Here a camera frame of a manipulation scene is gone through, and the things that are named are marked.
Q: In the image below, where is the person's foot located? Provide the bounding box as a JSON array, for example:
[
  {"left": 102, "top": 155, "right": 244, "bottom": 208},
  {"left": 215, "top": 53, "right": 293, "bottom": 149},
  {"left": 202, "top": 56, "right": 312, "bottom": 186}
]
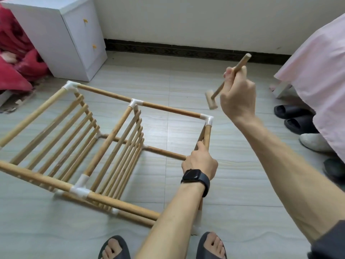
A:
[
  {"left": 203, "top": 232, "right": 226, "bottom": 259},
  {"left": 102, "top": 238, "right": 125, "bottom": 259}
]

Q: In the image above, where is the white slipper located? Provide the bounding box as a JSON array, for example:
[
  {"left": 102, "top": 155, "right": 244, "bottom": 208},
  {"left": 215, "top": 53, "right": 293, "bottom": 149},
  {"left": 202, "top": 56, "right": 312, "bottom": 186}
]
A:
[{"left": 299, "top": 133, "right": 335, "bottom": 153}]

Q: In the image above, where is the pink bed sheet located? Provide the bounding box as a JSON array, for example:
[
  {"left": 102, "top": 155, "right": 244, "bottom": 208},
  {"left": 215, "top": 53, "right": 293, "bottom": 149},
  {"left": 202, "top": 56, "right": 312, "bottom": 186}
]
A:
[{"left": 273, "top": 13, "right": 345, "bottom": 163}]

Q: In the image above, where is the bamboo rack with white joints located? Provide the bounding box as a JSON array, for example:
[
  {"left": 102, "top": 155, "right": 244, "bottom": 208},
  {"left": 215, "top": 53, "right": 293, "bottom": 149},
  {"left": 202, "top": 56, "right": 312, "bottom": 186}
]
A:
[{"left": 0, "top": 81, "right": 215, "bottom": 236}]

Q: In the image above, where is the person's right forearm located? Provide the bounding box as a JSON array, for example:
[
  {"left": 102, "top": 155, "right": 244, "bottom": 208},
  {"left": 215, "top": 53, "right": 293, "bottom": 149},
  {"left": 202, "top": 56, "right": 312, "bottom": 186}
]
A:
[{"left": 232, "top": 116, "right": 345, "bottom": 244}]

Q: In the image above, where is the small wooden mallet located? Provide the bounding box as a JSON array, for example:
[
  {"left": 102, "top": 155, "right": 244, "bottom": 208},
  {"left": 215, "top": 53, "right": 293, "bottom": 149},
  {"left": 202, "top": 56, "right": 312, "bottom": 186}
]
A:
[{"left": 205, "top": 53, "right": 252, "bottom": 110}]

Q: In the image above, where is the grey slipper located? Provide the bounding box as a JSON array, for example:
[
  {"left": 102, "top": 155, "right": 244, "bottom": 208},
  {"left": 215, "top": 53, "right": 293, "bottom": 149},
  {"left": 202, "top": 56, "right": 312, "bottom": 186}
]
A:
[
  {"left": 98, "top": 235, "right": 132, "bottom": 259},
  {"left": 196, "top": 231, "right": 227, "bottom": 259}
]

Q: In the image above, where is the dark patterned baseboard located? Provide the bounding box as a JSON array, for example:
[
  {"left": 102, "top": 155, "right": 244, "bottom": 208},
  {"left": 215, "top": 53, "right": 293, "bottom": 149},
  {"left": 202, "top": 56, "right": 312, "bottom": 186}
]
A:
[{"left": 104, "top": 38, "right": 293, "bottom": 65}]

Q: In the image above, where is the white bed leg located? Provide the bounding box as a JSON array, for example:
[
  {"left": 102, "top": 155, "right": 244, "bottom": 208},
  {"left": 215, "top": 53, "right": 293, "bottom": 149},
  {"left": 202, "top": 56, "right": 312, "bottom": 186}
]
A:
[{"left": 270, "top": 81, "right": 293, "bottom": 99}]

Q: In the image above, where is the person's right foot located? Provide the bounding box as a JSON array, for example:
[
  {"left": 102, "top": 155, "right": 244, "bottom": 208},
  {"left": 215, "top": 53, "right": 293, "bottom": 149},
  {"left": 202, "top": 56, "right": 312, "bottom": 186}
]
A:
[{"left": 203, "top": 232, "right": 226, "bottom": 259}]

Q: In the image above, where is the white drawer cabinet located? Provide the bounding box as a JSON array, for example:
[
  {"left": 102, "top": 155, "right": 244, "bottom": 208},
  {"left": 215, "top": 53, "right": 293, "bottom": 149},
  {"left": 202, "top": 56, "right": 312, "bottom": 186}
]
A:
[{"left": 1, "top": 0, "right": 108, "bottom": 82}]

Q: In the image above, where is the person's right hand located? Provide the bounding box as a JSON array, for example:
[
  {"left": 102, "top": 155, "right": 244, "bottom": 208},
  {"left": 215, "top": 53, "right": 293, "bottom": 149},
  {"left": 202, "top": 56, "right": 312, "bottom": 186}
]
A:
[{"left": 220, "top": 66, "right": 257, "bottom": 123}]

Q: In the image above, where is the dark grey sleeve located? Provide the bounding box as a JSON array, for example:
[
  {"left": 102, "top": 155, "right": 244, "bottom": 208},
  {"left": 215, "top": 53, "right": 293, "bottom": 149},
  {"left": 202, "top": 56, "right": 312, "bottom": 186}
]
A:
[{"left": 307, "top": 221, "right": 345, "bottom": 259}]

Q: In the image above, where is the person's left forearm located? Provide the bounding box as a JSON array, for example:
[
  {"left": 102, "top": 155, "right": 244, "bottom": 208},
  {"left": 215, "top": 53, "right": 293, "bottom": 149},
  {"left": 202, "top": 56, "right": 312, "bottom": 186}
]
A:
[{"left": 134, "top": 182, "right": 206, "bottom": 259}]

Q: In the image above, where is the person's left foot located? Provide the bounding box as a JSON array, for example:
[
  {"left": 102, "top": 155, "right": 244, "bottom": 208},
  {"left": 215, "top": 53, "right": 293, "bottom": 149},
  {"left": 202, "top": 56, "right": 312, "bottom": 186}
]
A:
[{"left": 102, "top": 238, "right": 125, "bottom": 259}]

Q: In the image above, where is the dark green slipper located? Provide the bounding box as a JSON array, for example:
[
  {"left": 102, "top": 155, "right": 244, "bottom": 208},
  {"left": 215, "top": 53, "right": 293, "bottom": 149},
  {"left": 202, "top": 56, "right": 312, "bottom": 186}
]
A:
[{"left": 323, "top": 158, "right": 345, "bottom": 186}]

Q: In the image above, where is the person's left hand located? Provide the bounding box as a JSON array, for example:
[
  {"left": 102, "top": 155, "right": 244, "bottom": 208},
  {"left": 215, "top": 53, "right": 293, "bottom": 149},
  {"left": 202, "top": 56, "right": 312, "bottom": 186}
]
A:
[{"left": 181, "top": 141, "right": 218, "bottom": 181}]

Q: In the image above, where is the red fleece blanket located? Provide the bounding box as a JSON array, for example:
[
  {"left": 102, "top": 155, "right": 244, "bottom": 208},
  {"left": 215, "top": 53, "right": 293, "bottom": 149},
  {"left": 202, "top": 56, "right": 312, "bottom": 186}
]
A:
[{"left": 0, "top": 4, "right": 50, "bottom": 92}]

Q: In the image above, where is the black smartwatch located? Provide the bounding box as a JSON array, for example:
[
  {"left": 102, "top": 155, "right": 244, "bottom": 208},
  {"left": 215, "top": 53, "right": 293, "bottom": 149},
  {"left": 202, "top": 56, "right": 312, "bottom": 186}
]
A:
[{"left": 181, "top": 169, "right": 210, "bottom": 198}]

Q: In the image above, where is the black slipper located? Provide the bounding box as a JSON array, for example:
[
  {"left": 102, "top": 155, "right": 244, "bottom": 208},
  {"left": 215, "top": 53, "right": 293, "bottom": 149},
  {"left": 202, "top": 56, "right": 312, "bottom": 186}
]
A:
[
  {"left": 274, "top": 104, "right": 315, "bottom": 119},
  {"left": 284, "top": 115, "right": 320, "bottom": 135}
]

